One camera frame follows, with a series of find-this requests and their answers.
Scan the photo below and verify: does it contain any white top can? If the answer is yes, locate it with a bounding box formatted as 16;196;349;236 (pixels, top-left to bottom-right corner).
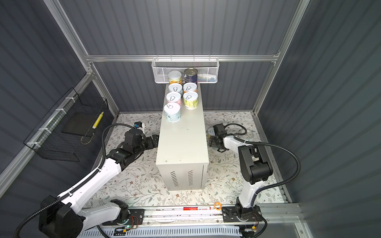
164;103;181;123

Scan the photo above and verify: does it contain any pink label can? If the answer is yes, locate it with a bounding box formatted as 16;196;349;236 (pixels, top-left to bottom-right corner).
166;92;182;106
183;82;197;93

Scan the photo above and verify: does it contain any green label can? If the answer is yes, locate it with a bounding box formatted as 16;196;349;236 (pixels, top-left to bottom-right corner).
183;91;198;110

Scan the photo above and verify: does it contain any light teal can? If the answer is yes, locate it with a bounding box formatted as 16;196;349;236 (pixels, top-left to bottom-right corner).
168;83;184;96

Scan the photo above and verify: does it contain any orange yellow fruit can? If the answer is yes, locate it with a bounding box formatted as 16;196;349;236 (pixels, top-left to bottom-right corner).
168;70;183;85

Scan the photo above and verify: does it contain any dark blue tin can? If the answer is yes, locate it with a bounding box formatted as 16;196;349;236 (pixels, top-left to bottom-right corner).
184;68;198;84

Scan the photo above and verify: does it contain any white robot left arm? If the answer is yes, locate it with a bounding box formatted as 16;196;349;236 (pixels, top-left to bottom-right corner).
38;129;159;238

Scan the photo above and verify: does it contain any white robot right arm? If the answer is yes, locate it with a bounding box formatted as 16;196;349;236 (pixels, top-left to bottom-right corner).
209;124;273;221

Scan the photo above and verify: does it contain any white metal cabinet counter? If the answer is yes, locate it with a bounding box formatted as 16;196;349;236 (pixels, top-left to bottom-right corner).
156;88;209;191

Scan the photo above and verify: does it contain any can with pull tab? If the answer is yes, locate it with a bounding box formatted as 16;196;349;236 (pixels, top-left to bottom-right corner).
206;127;215;138

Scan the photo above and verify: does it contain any white round clock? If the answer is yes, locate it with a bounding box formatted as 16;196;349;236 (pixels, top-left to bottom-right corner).
240;129;256;141

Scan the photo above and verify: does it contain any yellow highlighter pen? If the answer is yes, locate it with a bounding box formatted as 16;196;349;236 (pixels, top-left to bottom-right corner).
92;112;104;130

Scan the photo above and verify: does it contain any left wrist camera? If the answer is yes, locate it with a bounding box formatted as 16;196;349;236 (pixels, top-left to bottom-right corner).
134;122;145;133

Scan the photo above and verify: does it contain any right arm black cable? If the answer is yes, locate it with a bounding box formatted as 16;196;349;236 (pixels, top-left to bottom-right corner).
223;122;301;207

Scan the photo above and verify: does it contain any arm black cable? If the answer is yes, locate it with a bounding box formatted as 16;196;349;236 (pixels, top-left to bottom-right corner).
223;122;301;207
13;123;136;238

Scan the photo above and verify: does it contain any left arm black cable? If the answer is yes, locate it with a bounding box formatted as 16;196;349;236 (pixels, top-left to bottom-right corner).
13;123;136;238

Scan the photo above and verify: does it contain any black wire wall basket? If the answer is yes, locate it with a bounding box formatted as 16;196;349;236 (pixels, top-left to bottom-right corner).
24;91;112;162

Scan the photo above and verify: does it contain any white wire mesh basket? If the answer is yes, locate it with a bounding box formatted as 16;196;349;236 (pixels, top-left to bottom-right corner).
151;57;220;84

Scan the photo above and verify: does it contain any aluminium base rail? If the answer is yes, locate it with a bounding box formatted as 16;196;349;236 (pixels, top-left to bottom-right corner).
83;204;268;227

